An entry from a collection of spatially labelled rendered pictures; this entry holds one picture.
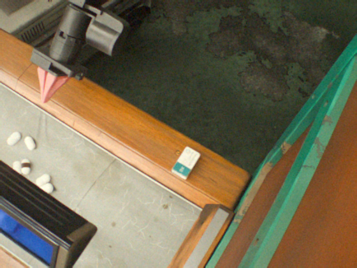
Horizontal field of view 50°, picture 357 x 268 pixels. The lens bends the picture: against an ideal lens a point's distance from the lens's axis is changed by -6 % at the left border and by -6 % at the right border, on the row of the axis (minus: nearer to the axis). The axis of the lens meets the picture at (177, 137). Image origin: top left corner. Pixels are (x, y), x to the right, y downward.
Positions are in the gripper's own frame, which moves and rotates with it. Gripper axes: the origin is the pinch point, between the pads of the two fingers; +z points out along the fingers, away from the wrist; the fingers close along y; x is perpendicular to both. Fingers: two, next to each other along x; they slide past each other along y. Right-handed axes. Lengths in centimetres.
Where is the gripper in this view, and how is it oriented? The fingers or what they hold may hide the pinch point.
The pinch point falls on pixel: (45, 98)
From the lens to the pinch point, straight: 83.9
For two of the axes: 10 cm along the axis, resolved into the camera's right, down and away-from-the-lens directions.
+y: 8.5, 5.1, -1.5
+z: -4.5, 8.3, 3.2
